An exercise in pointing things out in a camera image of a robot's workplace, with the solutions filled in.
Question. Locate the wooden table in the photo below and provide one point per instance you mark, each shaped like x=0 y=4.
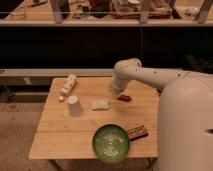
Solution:
x=60 y=135

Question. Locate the white paper cup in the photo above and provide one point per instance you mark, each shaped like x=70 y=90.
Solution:
x=74 y=105

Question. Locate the brown snack bar packet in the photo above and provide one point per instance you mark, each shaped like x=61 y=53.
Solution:
x=138 y=132

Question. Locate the white sponge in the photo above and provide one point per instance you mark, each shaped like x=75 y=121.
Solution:
x=100 y=105

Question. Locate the brown sausage-shaped object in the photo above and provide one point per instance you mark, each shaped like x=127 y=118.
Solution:
x=124 y=98

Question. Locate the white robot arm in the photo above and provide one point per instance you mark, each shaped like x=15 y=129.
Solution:
x=185 y=113

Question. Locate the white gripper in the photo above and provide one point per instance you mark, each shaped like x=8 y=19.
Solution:
x=117 y=86

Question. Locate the long background shelf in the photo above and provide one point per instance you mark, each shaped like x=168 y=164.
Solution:
x=32 y=44

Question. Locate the green ceramic bowl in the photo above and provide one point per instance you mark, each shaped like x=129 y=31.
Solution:
x=110 y=143

